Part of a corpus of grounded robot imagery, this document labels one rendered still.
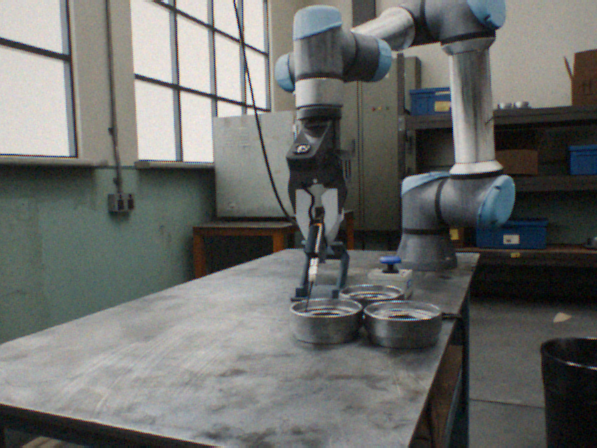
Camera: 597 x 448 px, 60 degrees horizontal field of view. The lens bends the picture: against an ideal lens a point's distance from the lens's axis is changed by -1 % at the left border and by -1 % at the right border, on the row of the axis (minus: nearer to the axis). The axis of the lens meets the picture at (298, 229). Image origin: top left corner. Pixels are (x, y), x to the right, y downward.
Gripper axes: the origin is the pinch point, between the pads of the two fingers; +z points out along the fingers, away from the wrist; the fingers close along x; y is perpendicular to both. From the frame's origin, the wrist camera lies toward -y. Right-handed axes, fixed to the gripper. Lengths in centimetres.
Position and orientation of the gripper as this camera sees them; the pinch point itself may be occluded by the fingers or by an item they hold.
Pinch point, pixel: (318, 238)
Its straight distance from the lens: 81.6
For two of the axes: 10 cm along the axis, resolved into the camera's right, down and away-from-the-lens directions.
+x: -9.3, -0.1, 3.7
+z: 0.3, 10.0, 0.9
